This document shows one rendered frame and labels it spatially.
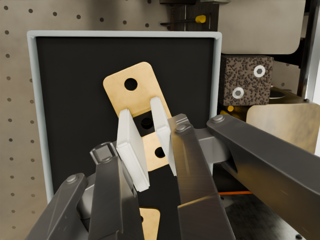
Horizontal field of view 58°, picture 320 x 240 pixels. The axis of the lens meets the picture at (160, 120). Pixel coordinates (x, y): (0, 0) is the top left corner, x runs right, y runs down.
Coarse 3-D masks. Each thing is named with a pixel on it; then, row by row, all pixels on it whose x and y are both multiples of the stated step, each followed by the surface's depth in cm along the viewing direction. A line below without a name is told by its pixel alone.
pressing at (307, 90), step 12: (312, 0) 38; (312, 12) 38; (312, 24) 38; (312, 36) 38; (312, 48) 39; (312, 60) 39; (300, 72) 41; (312, 72) 40; (300, 84) 41; (312, 84) 40; (300, 96) 41; (312, 96) 41
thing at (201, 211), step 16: (176, 128) 14; (192, 128) 14; (176, 144) 13; (192, 144) 12; (176, 160) 12; (192, 160) 11; (192, 176) 10; (208, 176) 10; (192, 192) 9; (208, 192) 9; (192, 208) 8; (208, 208) 8; (192, 224) 7; (208, 224) 7; (224, 224) 7
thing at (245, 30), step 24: (240, 0) 29; (264, 0) 29; (288, 0) 29; (168, 24) 63; (192, 24) 46; (216, 24) 30; (240, 24) 29; (264, 24) 30; (288, 24) 30; (240, 48) 30; (264, 48) 30; (288, 48) 31
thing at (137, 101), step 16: (144, 64) 21; (112, 80) 21; (144, 80) 21; (112, 96) 22; (128, 96) 22; (144, 96) 22; (160, 96) 22; (144, 112) 21; (144, 128) 22; (144, 144) 23; (160, 160) 24
